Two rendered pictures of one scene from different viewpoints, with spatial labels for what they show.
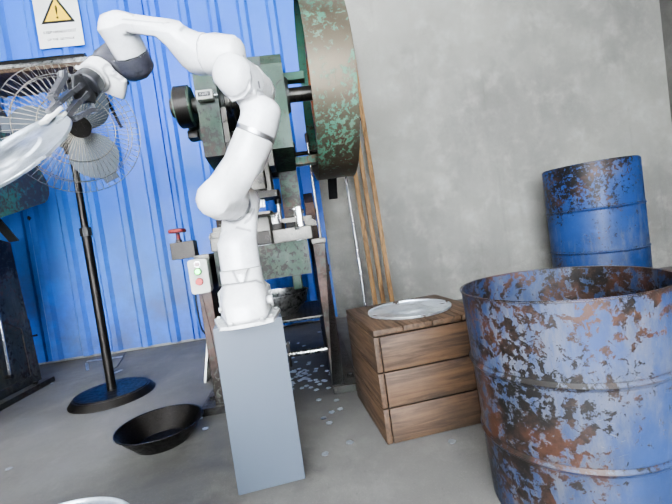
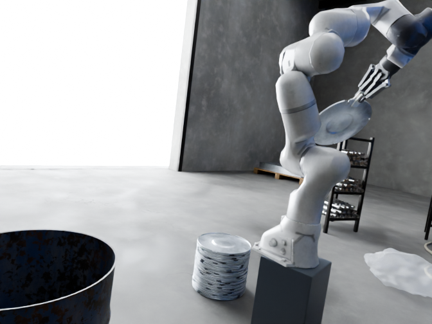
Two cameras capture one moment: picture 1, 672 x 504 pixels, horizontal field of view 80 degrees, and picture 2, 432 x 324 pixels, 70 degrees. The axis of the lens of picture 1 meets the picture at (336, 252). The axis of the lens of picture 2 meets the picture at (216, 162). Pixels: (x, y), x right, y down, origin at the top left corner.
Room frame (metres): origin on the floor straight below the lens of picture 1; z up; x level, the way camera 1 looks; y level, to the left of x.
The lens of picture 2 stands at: (1.70, -0.61, 0.85)
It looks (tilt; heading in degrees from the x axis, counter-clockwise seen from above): 6 degrees down; 140
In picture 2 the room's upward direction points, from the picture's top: 7 degrees clockwise
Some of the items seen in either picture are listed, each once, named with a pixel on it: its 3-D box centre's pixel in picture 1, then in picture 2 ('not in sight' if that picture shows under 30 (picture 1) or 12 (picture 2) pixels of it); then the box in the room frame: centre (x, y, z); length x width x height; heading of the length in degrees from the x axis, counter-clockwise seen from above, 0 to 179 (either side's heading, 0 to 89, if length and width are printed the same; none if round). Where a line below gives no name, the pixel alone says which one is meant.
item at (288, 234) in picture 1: (265, 238); not in sight; (1.92, 0.33, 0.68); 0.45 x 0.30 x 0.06; 94
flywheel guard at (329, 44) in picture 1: (314, 100); not in sight; (2.05, 0.00, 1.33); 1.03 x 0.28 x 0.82; 4
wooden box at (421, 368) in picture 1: (415, 357); not in sight; (1.41, -0.23, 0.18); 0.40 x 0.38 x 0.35; 10
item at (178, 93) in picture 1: (192, 111); not in sight; (1.92, 0.57, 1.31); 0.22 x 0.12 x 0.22; 4
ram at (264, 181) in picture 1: (252, 160); not in sight; (1.88, 0.32, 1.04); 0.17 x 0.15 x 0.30; 4
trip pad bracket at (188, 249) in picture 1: (186, 262); not in sight; (1.67, 0.62, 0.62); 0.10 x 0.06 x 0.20; 94
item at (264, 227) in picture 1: (259, 228); not in sight; (1.75, 0.31, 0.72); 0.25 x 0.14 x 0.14; 4
